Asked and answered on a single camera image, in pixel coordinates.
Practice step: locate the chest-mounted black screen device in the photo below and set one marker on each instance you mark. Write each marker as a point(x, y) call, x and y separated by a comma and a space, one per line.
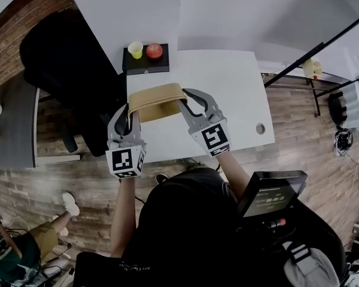
point(269, 199)

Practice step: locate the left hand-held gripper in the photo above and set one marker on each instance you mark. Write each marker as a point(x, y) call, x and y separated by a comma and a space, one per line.
point(124, 160)

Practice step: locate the black office chair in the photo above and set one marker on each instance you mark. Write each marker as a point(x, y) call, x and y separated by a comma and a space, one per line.
point(68, 76)

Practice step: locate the grey shoulder bag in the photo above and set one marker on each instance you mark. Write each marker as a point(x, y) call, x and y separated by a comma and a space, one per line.
point(314, 266)

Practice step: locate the yellow paper cup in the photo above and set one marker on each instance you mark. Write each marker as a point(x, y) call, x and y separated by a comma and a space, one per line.
point(135, 49)

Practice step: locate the grey desk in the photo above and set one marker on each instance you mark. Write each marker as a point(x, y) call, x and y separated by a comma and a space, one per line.
point(12, 136)

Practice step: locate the black round stool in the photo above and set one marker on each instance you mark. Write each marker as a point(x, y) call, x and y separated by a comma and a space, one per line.
point(337, 109)

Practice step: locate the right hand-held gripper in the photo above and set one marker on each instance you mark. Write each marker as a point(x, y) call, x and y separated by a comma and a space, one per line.
point(212, 136)

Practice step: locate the tan wooden tray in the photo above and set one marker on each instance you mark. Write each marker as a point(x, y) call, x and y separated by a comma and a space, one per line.
point(155, 96)

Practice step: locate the cream holder on whiteboard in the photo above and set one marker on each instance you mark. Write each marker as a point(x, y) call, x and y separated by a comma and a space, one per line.
point(311, 67)

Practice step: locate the person's right forearm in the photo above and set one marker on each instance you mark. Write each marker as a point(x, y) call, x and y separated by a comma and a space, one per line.
point(233, 175)

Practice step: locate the red apple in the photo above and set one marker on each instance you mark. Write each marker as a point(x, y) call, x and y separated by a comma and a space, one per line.
point(154, 51)

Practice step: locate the person's left shoe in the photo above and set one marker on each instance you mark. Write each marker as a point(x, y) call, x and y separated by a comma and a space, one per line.
point(161, 179)

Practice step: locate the person's black shirt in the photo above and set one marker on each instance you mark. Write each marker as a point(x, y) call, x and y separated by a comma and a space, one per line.
point(173, 235)

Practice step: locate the person's left forearm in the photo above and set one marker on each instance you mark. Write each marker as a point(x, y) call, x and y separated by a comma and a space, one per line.
point(124, 217)

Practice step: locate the black box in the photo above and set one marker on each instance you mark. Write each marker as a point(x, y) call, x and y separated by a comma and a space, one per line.
point(146, 64)

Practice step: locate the white table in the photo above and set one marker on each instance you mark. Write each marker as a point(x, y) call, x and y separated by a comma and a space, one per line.
point(221, 85)

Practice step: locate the person's olive trousers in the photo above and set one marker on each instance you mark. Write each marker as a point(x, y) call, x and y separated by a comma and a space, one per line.
point(196, 164)

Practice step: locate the whiteboard on black stand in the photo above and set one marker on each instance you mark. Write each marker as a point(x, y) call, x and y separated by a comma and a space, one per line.
point(311, 55)

